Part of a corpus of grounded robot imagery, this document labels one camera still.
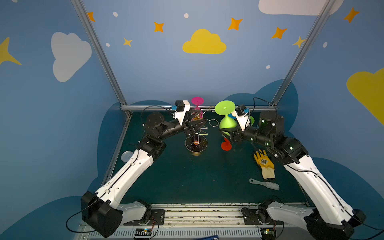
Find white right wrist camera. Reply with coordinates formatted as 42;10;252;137
234;105;251;132

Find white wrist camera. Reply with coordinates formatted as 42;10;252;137
234;105;251;132
172;100;191;125

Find pink wine glass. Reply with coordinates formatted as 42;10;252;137
192;97;204;119

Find green wine glass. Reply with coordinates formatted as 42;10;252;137
249;116;255;126
215;101;238;138

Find grey cleaning brush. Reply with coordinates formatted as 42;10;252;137
249;178;280;191

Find red wine glass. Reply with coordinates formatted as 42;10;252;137
221;138;232;151

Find green wine glass back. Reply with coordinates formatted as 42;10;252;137
215;101;238;138

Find gold wire glass rack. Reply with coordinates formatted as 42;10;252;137
185;119;219;156

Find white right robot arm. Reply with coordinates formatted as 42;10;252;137
220;111;366;240

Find green wine glass front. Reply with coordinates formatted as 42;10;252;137
249;116;255;126

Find blue wine glass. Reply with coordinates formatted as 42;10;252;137
228;113;236;119

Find aluminium frame right post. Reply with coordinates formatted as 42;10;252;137
271;0;336;108

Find aluminium frame left post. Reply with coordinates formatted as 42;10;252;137
71;0;127;105

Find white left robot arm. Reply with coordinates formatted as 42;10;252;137
81;110;208;238

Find yellow black work glove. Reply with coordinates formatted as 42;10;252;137
253;150;276;180

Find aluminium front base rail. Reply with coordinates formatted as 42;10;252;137
74;203;322;240

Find aluminium frame back rail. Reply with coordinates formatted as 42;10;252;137
121;105;275;112

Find aluminium frame post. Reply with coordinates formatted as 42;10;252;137
271;0;336;108
71;0;127;105

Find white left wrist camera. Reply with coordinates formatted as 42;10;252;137
172;100;191;125

